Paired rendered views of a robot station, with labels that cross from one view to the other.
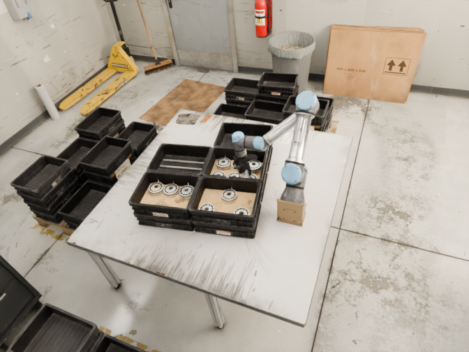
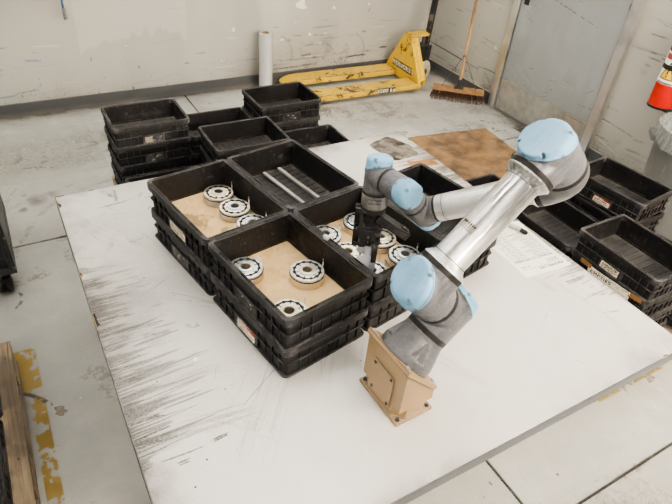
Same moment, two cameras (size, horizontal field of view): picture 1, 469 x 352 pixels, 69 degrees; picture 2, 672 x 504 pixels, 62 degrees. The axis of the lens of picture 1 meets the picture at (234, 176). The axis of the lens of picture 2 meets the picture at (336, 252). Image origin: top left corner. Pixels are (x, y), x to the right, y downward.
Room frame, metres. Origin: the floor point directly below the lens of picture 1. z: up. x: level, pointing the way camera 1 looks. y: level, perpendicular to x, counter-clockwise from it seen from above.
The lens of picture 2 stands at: (0.43, -0.65, 1.92)
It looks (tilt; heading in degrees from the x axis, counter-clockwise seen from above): 38 degrees down; 30
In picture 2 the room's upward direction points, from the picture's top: 6 degrees clockwise
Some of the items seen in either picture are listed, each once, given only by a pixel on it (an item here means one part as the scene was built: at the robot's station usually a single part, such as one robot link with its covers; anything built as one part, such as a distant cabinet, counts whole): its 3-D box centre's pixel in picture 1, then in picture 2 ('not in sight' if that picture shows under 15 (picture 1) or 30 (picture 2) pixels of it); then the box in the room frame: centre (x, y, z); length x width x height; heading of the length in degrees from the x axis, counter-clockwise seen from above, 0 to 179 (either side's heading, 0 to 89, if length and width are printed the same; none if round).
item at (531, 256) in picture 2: (275, 133); (520, 245); (2.28, -0.39, 0.70); 0.33 x 0.23 x 0.01; 63
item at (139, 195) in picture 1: (167, 195); (217, 211); (1.55, 0.45, 0.87); 0.40 x 0.30 x 0.11; 73
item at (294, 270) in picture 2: (229, 194); (307, 270); (1.50, 0.05, 0.86); 0.10 x 0.10 x 0.01
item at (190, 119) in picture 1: (187, 118); (393, 147); (2.65, 0.37, 0.71); 0.22 x 0.19 x 0.01; 63
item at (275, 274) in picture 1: (228, 214); (333, 334); (1.76, 0.09, 0.35); 1.60 x 1.60 x 0.70; 63
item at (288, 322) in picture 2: (225, 196); (288, 263); (1.43, 0.07, 0.92); 0.40 x 0.30 x 0.02; 73
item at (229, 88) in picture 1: (245, 98); not in sight; (3.50, -0.24, 0.31); 0.40 x 0.30 x 0.34; 63
